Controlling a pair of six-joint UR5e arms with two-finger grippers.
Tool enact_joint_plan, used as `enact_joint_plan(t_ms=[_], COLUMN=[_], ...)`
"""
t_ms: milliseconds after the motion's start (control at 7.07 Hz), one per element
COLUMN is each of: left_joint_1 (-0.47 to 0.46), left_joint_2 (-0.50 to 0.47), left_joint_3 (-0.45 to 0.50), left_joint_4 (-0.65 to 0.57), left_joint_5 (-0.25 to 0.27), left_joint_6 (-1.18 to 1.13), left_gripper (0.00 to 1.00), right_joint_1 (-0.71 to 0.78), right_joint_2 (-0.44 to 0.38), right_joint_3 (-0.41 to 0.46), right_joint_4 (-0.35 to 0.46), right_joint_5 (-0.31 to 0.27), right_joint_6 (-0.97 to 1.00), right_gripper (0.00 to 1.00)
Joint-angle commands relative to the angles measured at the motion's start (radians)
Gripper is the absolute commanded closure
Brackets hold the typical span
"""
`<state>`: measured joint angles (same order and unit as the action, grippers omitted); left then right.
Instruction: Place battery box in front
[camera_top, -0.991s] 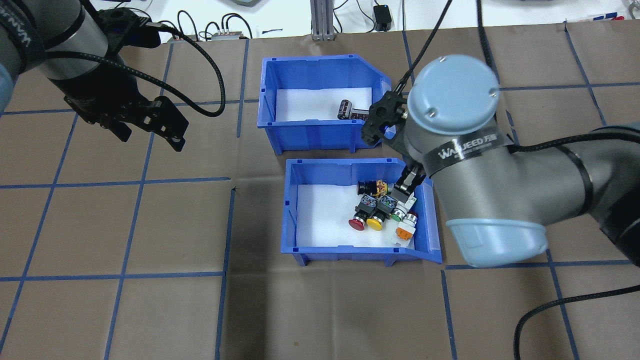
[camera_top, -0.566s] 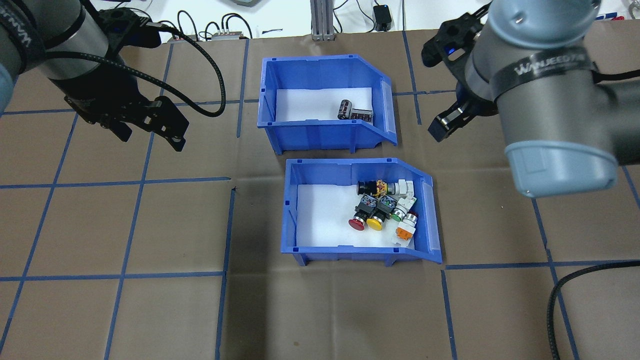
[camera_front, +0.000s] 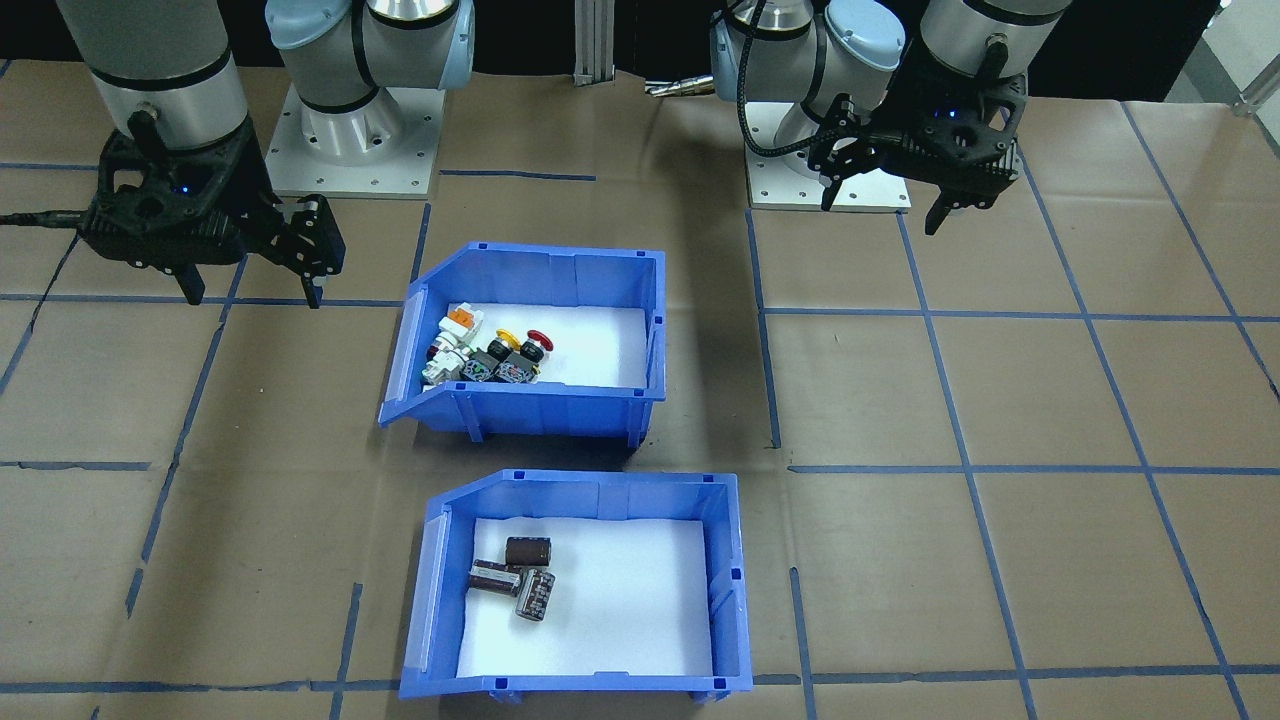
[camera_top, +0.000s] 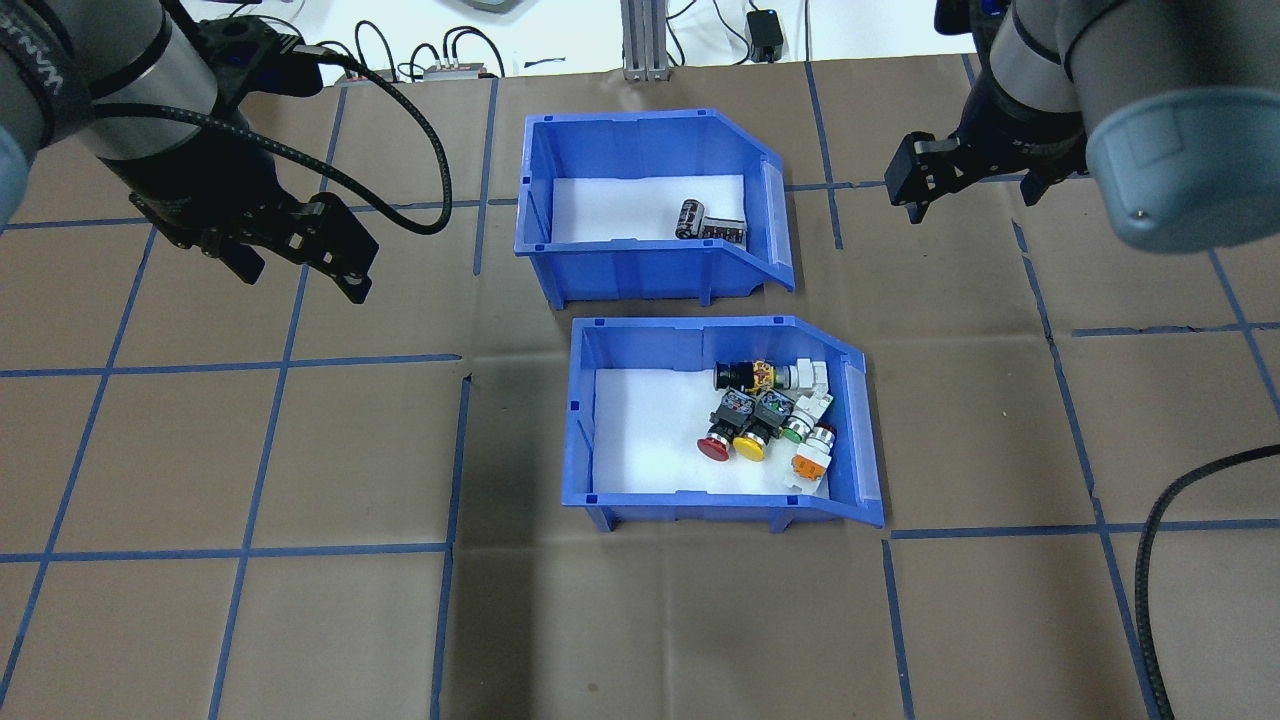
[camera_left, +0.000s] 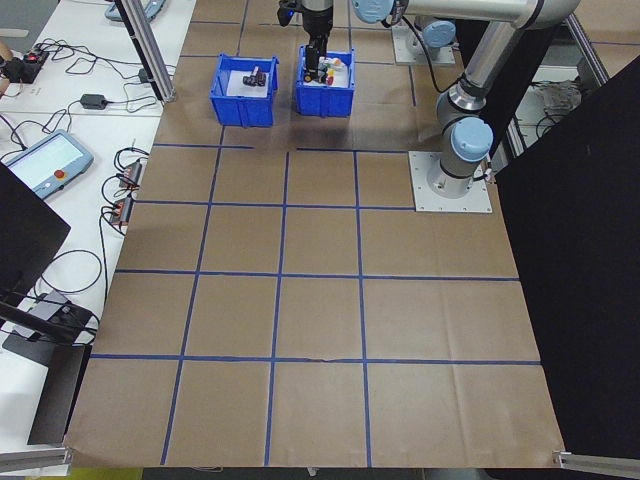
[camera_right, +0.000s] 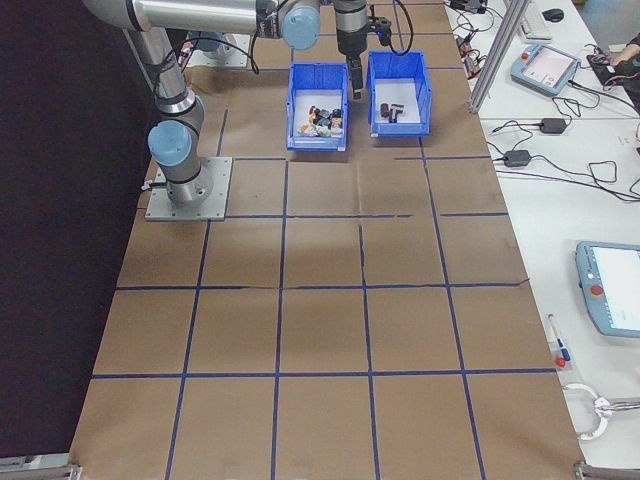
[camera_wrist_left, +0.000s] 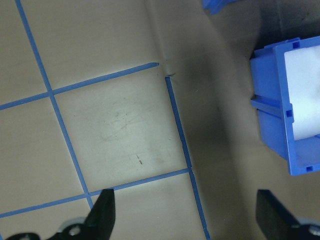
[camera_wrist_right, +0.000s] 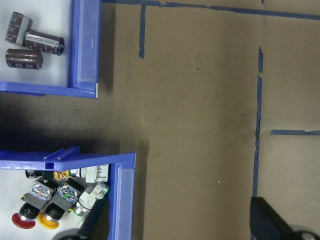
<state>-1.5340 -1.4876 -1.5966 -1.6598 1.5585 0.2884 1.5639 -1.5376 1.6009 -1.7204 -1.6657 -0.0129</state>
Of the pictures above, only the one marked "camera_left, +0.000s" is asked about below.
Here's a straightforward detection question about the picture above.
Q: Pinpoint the blue plastic storage bin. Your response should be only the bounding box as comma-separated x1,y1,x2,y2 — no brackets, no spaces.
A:
293,45,357,119
208,52,280,129

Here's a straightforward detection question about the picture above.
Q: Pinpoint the black control box red button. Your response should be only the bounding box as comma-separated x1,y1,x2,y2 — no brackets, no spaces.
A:
4,49,51,85

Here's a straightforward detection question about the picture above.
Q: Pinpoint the small mixed parts pile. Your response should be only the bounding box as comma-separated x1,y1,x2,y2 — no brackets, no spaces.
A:
319,54,351,89

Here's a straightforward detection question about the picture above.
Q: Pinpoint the white foam liner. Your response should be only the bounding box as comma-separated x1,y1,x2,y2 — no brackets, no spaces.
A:
227,69,271,96

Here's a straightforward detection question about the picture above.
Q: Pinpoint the blue grey teach pendant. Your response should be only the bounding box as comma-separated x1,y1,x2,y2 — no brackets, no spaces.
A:
0,128,95,201
103,0,169,22

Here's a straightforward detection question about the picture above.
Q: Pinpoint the black adapter with orange leads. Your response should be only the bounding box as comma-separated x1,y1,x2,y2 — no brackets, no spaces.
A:
115,158,144,190
110,197,136,226

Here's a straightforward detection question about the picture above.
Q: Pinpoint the black monitor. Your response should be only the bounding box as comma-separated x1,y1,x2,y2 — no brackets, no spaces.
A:
0,162,72,301

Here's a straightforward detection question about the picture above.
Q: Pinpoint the grey flat device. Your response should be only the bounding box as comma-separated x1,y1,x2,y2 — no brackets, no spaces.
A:
29,292,71,321

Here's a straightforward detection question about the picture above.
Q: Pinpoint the black flat plate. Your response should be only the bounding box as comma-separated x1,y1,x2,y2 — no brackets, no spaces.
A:
2,332,56,369

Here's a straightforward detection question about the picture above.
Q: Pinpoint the black upright panel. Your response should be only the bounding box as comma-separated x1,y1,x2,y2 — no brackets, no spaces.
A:
27,344,87,446

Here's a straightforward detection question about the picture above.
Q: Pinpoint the aluminium profile bar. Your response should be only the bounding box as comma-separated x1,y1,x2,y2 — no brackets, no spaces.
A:
552,448,640,469
0,446,76,474

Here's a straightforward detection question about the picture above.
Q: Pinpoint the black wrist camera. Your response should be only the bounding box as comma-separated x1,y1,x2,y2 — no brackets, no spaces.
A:
275,0,301,29

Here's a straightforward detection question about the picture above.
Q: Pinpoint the white square base plate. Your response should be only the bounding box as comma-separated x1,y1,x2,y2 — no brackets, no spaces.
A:
390,22,459,65
408,149,494,215

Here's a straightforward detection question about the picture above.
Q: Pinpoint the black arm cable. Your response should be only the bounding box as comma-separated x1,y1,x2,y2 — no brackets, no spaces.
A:
382,14,447,96

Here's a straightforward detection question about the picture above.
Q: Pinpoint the aluminium upright post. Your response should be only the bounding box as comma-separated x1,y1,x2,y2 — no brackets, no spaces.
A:
112,0,177,104

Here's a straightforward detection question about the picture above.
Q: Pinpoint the black desk cable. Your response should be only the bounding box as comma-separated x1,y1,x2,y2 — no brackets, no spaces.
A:
29,212,109,301
105,79,164,115

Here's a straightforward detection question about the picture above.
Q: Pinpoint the aluminium frame bar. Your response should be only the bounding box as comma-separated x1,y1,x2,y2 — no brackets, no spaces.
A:
565,13,610,85
503,117,529,154

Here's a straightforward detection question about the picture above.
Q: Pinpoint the black frame cover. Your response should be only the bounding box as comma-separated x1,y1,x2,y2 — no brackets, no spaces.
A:
452,17,640,459

